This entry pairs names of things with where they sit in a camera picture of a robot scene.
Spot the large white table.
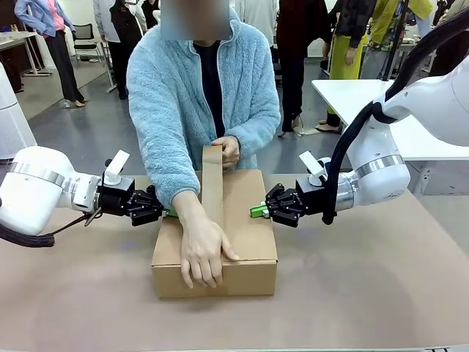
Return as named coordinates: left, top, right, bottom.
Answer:
left=311, top=78, right=469, bottom=162

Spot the person's right hand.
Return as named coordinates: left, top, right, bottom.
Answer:
left=180, top=216, right=241, bottom=290

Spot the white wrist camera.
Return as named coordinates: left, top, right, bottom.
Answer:
left=298, top=150, right=333, bottom=186
left=104, top=150, right=131, bottom=186

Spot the person's left forearm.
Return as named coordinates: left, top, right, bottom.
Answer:
left=225, top=102, right=282, bottom=172

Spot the person in blue fleece jacket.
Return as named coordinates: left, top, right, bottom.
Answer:
left=126, top=0, right=282, bottom=208

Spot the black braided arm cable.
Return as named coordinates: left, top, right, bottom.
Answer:
left=321, top=16, right=469, bottom=225
left=0, top=208, right=104, bottom=249

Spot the black mesh chair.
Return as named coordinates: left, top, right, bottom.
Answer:
left=72, top=23, right=106, bottom=67

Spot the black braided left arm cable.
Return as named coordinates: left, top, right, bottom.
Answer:
left=0, top=208, right=104, bottom=249

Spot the person in dark red clothes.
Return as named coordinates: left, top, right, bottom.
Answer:
left=275, top=0, right=330, bottom=137

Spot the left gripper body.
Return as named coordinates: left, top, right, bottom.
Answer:
left=97, top=177, right=136, bottom=218

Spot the black stand pole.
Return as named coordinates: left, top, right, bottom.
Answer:
left=380, top=0, right=412, bottom=82

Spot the person in black vest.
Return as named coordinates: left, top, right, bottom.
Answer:
left=92, top=0, right=144, bottom=100

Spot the person in yellow apron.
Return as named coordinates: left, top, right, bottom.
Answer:
left=314, top=0, right=378, bottom=136

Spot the brown packing tape strip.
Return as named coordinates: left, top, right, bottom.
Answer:
left=201, top=144, right=226, bottom=235

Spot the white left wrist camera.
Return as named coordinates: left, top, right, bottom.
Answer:
left=104, top=150, right=131, bottom=186

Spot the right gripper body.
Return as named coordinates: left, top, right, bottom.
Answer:
left=295, top=178, right=330, bottom=217

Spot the person's left hand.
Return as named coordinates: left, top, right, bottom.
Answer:
left=213, top=136, right=242, bottom=170

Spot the small white table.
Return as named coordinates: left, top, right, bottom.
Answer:
left=0, top=31, right=53, bottom=77

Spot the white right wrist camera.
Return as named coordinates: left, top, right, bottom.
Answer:
left=298, top=150, right=333, bottom=186

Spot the person in yellow floral top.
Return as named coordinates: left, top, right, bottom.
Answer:
left=361, top=0, right=413, bottom=81

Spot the brown cardboard box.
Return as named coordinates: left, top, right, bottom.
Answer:
left=150, top=169, right=279, bottom=300

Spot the person's right forearm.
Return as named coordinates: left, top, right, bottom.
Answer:
left=141, top=139, right=204, bottom=221

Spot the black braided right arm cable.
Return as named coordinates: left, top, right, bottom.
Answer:
left=321, top=16, right=469, bottom=225

